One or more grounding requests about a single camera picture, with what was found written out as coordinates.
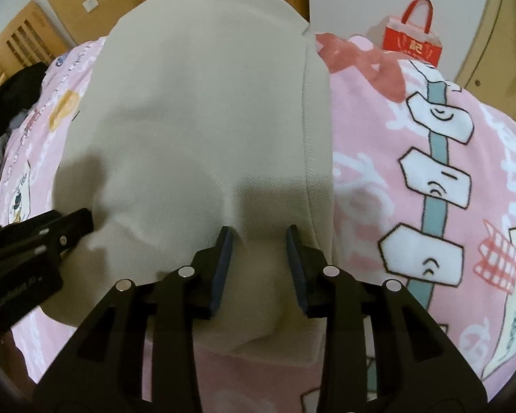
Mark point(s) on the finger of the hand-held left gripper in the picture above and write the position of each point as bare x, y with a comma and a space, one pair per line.
47, 232

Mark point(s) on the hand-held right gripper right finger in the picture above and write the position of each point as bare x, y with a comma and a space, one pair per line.
294, 264

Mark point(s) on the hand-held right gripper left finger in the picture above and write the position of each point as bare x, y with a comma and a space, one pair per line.
221, 266

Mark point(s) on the beige zip hoodie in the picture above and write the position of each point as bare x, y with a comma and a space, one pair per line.
198, 116

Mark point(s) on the black parka with fur hood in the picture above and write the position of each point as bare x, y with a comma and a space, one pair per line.
8, 94

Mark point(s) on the pink printed bed sheet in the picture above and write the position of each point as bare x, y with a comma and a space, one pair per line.
413, 137

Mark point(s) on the wooden slatted headboard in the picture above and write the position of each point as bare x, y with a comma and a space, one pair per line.
21, 38

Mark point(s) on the red gift bag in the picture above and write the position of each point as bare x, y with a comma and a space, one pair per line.
413, 47

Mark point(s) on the wooden door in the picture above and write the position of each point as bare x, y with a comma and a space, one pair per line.
499, 43

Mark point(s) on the white wall switch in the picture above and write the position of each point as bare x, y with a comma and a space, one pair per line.
90, 4

